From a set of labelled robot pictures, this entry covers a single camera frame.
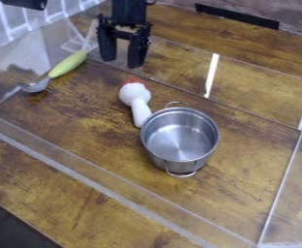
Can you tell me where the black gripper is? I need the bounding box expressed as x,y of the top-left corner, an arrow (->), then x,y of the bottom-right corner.
97,0 -> 152,69

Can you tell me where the green handled metal spoon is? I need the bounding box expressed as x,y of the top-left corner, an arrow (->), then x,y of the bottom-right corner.
23,49 -> 88,93

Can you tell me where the white red toy mushroom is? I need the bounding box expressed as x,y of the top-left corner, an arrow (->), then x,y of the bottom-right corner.
119,78 -> 152,128

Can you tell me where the black strip on table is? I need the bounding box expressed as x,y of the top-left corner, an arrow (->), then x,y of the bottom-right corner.
195,3 -> 281,30

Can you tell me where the small steel pot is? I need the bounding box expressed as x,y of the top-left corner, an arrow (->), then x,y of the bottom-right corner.
141,102 -> 220,178

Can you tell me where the clear acrylic enclosure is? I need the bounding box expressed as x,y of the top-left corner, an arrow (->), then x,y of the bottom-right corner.
0,4 -> 302,248

